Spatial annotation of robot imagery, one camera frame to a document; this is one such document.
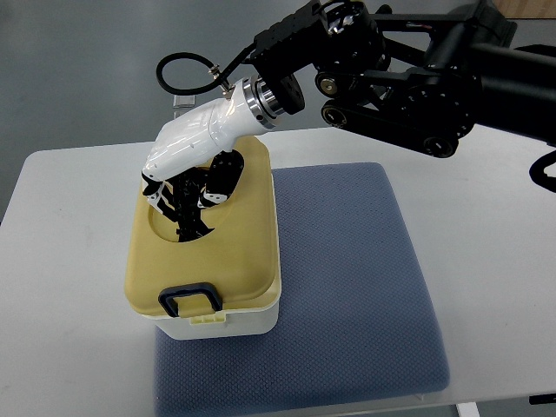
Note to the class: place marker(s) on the upper clear floor marker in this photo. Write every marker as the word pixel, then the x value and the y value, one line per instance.
pixel 182 101

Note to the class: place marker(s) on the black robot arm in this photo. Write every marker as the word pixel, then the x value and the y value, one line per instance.
pixel 417 81

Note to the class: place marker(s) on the yellow storage box lid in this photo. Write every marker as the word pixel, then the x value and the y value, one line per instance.
pixel 239 257

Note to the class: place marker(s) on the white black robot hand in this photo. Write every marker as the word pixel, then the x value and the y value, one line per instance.
pixel 197 136

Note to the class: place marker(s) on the blue grey fabric mat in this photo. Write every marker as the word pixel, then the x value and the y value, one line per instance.
pixel 356 321

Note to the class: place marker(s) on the white storage box base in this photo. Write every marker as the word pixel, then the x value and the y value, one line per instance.
pixel 225 323

